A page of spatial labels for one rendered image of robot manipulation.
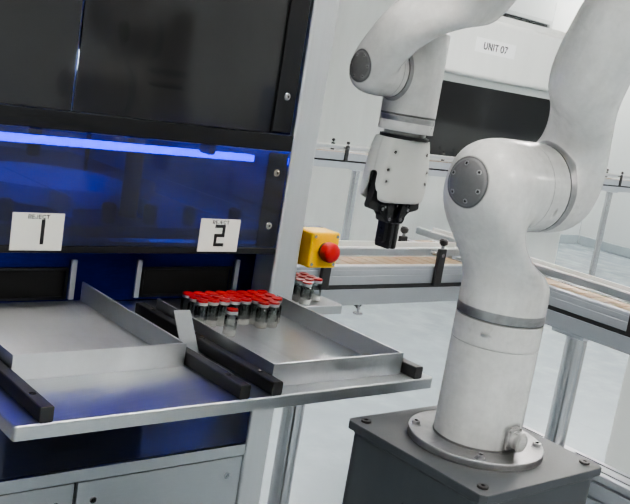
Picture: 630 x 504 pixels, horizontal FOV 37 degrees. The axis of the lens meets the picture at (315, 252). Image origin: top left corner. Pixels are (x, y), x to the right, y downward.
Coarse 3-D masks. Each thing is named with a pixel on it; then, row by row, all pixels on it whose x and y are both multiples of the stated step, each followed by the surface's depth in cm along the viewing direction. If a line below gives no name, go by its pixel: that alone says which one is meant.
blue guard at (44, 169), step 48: (0, 144) 138; (48, 144) 143; (96, 144) 148; (144, 144) 153; (192, 144) 159; (0, 192) 140; (48, 192) 145; (96, 192) 150; (144, 192) 155; (192, 192) 161; (240, 192) 168; (0, 240) 142; (96, 240) 152; (144, 240) 158; (192, 240) 164; (240, 240) 170
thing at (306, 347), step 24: (168, 312) 155; (288, 312) 172; (312, 312) 167; (216, 336) 144; (240, 336) 156; (264, 336) 158; (288, 336) 160; (312, 336) 163; (336, 336) 161; (360, 336) 157; (264, 360) 135; (288, 360) 147; (312, 360) 138; (336, 360) 140; (360, 360) 144; (384, 360) 147; (288, 384) 135
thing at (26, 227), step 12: (12, 216) 142; (24, 216) 143; (36, 216) 144; (48, 216) 145; (60, 216) 147; (12, 228) 142; (24, 228) 143; (36, 228) 145; (48, 228) 146; (60, 228) 147; (12, 240) 143; (24, 240) 144; (36, 240) 145; (48, 240) 146; (60, 240) 148
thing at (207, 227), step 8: (200, 224) 164; (208, 224) 165; (216, 224) 166; (224, 224) 167; (232, 224) 168; (200, 232) 164; (208, 232) 165; (216, 232) 166; (232, 232) 168; (200, 240) 164; (208, 240) 166; (216, 240) 167; (224, 240) 168; (232, 240) 169; (200, 248) 165; (208, 248) 166; (216, 248) 167; (224, 248) 168; (232, 248) 169
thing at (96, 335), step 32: (0, 320) 143; (32, 320) 146; (64, 320) 148; (96, 320) 151; (128, 320) 148; (0, 352) 122; (32, 352) 131; (64, 352) 124; (96, 352) 127; (128, 352) 130; (160, 352) 133
